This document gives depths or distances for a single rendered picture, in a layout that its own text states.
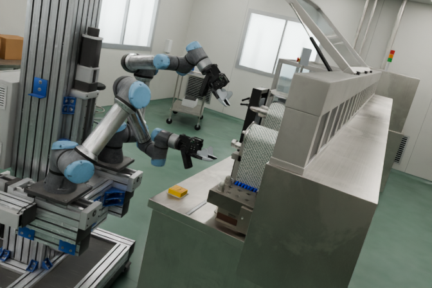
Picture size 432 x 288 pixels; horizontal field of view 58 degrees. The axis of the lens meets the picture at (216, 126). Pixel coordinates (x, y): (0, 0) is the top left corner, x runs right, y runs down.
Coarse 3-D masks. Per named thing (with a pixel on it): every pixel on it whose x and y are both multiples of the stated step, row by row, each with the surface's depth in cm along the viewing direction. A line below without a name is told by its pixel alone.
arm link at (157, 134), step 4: (156, 128) 200; (152, 132) 199; (156, 132) 198; (160, 132) 197; (164, 132) 197; (168, 132) 197; (152, 136) 199; (156, 136) 197; (160, 136) 197; (164, 136) 196; (168, 136) 195; (152, 140) 200; (156, 140) 198; (160, 140) 197; (164, 140) 196; (156, 144) 198; (160, 144) 197; (164, 144) 197
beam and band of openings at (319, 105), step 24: (312, 72) 101; (336, 72) 133; (360, 72) 155; (288, 96) 86; (312, 96) 84; (336, 96) 98; (360, 96) 194; (288, 120) 87; (312, 120) 85; (336, 120) 123; (288, 144) 88; (312, 144) 87; (288, 168) 88
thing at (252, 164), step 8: (248, 152) 181; (256, 152) 179; (240, 160) 183; (248, 160) 182; (256, 160) 180; (264, 160) 178; (240, 168) 184; (248, 168) 182; (256, 168) 180; (240, 176) 184; (248, 176) 183; (256, 176) 181; (248, 184) 183; (256, 184) 181
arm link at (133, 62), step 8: (128, 56) 212; (136, 56) 208; (144, 56) 202; (152, 56) 197; (160, 56) 187; (168, 56) 190; (176, 56) 195; (128, 64) 212; (136, 64) 206; (144, 64) 201; (152, 64) 195; (160, 64) 187; (168, 64) 189; (176, 64) 192
